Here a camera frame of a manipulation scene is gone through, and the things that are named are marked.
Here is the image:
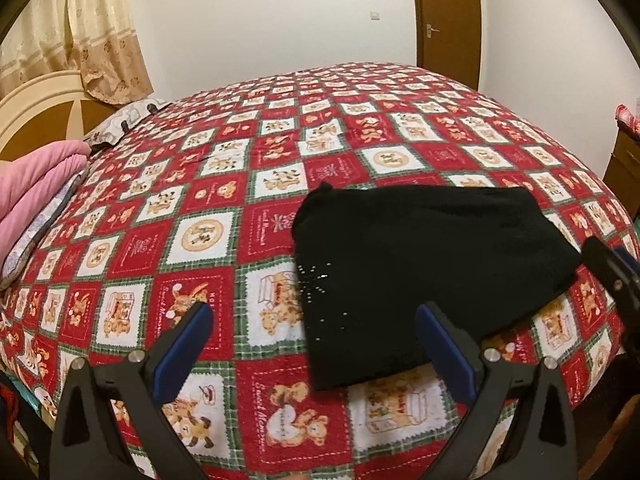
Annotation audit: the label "cream wooden headboard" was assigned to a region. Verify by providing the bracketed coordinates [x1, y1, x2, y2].
[0, 71, 127, 162]

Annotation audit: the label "red checked cloth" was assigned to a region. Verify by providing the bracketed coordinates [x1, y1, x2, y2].
[615, 104, 640, 137]

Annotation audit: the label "pale floral folded quilt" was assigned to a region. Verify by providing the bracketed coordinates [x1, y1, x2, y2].
[0, 169, 89, 289]

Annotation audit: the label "grey-white printed pillow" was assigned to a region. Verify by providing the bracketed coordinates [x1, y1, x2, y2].
[82, 99, 174, 154]

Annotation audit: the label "brown wooden cabinet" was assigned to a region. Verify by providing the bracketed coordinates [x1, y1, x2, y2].
[602, 125, 640, 222]

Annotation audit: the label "pink folded blanket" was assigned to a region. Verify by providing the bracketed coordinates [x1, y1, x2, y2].
[0, 140, 92, 264]

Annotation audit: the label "brown wooden door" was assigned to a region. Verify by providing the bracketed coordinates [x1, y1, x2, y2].
[410, 0, 484, 92]

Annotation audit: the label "black pants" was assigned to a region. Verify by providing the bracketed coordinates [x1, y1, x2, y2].
[291, 181, 584, 392]

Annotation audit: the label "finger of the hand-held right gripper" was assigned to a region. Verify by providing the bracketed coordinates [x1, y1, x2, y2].
[581, 236, 640, 313]

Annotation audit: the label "red bear-print blanket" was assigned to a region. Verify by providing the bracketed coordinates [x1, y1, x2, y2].
[0, 62, 640, 480]

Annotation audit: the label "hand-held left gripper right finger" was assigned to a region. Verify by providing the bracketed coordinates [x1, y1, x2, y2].
[416, 301, 579, 480]

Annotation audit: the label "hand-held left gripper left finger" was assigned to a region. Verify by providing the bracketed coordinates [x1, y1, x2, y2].
[50, 301, 216, 480]

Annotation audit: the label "beige patterned curtain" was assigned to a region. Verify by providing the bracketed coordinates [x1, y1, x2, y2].
[0, 0, 154, 106]

